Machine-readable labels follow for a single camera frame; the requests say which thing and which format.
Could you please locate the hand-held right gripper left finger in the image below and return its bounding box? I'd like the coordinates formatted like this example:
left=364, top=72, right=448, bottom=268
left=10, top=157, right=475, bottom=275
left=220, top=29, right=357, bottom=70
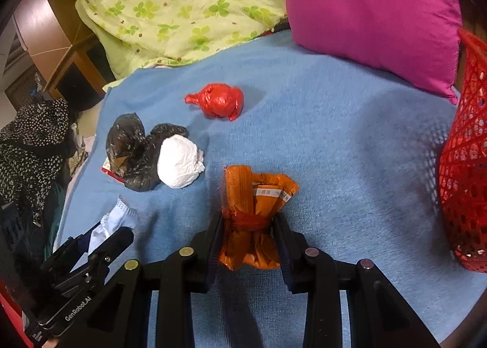
left=82, top=213, right=225, bottom=348

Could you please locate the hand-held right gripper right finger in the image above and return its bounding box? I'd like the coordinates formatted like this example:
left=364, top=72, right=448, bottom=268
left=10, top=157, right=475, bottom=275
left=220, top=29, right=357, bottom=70
left=272, top=215, right=442, bottom=348

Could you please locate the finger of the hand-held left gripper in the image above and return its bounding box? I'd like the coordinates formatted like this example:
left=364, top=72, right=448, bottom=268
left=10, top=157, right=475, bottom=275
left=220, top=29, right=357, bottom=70
left=40, top=234, right=96, bottom=280
left=82, top=226, right=135, bottom=276

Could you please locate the white knotted plastic wrapper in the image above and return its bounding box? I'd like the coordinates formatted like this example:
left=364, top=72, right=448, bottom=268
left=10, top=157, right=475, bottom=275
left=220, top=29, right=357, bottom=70
left=89, top=197, right=138, bottom=253

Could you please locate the orange knotted snack wrapper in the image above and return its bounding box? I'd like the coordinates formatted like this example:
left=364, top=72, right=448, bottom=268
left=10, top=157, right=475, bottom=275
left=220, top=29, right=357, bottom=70
left=219, top=164, right=299, bottom=270

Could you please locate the black knotted plastic bag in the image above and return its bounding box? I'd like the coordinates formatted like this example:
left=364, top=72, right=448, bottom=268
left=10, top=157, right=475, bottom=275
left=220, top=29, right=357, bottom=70
left=107, top=113, right=190, bottom=192

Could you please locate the red balled plastic bag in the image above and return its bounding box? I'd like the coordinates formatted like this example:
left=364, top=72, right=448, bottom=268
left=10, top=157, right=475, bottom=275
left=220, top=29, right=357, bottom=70
left=185, top=83, right=244, bottom=122

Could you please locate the red plastic mesh basket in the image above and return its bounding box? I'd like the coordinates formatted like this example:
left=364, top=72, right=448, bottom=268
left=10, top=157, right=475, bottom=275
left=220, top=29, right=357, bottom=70
left=438, top=27, right=487, bottom=273

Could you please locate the black jacket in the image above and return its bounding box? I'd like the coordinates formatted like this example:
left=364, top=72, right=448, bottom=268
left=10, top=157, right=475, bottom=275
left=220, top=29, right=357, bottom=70
left=0, top=196, right=65, bottom=295

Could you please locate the small orange white box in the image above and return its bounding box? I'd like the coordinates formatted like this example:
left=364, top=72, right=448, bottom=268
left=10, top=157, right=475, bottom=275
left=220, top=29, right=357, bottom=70
left=101, top=158, right=125, bottom=183

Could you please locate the white balled plastic bag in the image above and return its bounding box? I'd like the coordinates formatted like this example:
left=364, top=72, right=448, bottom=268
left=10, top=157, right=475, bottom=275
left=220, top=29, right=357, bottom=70
left=157, top=135, right=206, bottom=189

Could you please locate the floral crumpled cloth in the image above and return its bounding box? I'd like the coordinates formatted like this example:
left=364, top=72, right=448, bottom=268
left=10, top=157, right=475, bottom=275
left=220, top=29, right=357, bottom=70
left=70, top=123, right=90, bottom=174

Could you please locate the black white-spotted garment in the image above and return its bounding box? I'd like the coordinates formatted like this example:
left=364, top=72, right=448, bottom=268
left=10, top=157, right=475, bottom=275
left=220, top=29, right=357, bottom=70
left=0, top=100, right=71, bottom=225

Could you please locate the blue blanket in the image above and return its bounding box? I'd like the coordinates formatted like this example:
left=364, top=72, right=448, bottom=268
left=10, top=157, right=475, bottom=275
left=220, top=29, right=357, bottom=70
left=53, top=30, right=472, bottom=348

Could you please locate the wooden cabinet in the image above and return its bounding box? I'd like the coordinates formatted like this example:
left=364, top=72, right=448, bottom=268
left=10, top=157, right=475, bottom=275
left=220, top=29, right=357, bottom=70
left=13, top=0, right=117, bottom=109

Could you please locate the green clover print quilt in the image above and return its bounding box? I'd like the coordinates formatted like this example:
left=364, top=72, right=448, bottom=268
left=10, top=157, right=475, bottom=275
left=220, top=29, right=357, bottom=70
left=75, top=0, right=288, bottom=80

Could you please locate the magenta pillow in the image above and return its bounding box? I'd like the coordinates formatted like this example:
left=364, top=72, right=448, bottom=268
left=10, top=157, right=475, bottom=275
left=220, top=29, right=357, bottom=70
left=278, top=0, right=463, bottom=105

